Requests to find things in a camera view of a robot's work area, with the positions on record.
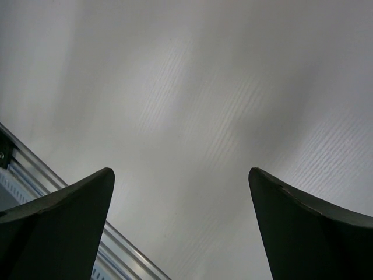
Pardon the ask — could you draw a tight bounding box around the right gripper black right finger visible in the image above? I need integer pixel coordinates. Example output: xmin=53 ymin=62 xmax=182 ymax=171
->
xmin=248 ymin=167 xmax=372 ymax=279

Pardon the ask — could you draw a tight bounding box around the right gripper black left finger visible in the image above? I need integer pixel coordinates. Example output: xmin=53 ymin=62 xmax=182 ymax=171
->
xmin=1 ymin=167 xmax=115 ymax=279

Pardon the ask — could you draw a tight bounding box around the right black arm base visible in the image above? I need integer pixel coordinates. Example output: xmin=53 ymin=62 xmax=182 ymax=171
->
xmin=0 ymin=133 xmax=14 ymax=169

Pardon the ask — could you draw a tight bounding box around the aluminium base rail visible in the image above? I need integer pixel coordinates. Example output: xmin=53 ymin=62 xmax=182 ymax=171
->
xmin=1 ymin=125 xmax=170 ymax=279

